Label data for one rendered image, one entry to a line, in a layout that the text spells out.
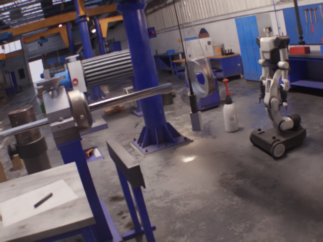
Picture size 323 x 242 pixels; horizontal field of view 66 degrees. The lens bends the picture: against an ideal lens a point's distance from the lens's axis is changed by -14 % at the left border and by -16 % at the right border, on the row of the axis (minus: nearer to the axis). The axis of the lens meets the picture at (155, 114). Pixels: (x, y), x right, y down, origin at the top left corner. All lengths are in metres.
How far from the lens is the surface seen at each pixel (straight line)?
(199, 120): 1.85
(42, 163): 3.83
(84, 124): 2.26
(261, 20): 7.11
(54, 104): 2.19
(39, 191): 1.66
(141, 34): 4.03
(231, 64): 8.31
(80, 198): 1.44
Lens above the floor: 1.52
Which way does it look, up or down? 15 degrees down
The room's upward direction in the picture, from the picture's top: 12 degrees counter-clockwise
